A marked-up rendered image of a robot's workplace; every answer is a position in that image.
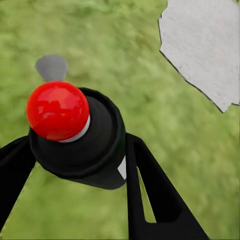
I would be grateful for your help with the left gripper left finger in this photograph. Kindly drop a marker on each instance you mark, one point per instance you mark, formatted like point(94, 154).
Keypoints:
point(16, 163)

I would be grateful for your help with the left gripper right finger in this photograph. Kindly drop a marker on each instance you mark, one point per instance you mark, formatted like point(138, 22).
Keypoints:
point(174, 221)

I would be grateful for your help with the insectifuge atomizer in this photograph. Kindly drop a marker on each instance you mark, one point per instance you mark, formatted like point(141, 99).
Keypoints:
point(76, 133)

